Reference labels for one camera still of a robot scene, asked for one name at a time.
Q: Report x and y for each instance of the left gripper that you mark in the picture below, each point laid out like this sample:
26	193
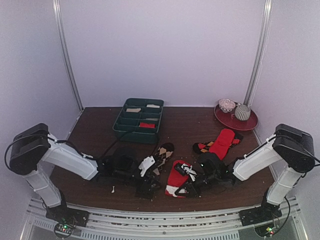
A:
145	187

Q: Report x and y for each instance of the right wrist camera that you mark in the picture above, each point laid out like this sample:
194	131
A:
210	163

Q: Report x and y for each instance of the black red argyle sock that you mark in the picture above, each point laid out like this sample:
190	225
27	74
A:
203	147

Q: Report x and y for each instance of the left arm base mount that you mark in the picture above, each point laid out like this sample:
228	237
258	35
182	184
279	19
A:
67	219

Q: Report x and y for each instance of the brown argyle sock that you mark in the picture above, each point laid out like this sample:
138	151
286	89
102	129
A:
161	156

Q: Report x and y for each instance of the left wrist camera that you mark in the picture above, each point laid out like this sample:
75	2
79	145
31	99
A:
124	160

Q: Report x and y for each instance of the white patterned bowl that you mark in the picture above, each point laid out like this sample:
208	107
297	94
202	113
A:
226	105

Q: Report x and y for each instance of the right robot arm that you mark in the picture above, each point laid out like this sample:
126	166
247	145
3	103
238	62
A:
288	144

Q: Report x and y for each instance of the green compartment tray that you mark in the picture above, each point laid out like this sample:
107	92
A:
126	126

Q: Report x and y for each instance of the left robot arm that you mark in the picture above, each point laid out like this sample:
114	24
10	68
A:
31	148

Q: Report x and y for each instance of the red cloth in tray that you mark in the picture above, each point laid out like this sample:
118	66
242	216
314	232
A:
147	125

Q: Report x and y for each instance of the red snowflake sock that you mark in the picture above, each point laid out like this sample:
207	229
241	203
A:
176	179

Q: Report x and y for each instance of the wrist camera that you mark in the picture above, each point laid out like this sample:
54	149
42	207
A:
210	163
124	160

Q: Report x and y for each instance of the left aluminium post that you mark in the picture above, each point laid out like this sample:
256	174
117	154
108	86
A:
66	56

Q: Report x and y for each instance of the aluminium front rail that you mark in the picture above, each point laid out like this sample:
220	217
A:
107	224

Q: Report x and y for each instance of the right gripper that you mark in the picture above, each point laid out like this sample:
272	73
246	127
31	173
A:
194	181

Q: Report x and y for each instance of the white cloth in tray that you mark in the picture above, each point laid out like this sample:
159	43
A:
155	106

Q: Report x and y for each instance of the beige cloth in tray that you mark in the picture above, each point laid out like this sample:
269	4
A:
133	110

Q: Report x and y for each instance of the right aluminium post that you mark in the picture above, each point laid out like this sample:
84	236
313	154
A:
261	48

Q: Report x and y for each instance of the aluminium post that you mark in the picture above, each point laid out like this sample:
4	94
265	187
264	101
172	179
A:
261	48
66	56

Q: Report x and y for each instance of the red round plate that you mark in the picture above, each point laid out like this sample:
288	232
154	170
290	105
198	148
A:
229	120

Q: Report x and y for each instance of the striped ceramic cup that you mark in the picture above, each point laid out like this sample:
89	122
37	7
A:
242	112

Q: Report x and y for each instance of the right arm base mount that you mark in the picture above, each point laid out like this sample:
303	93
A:
263	218

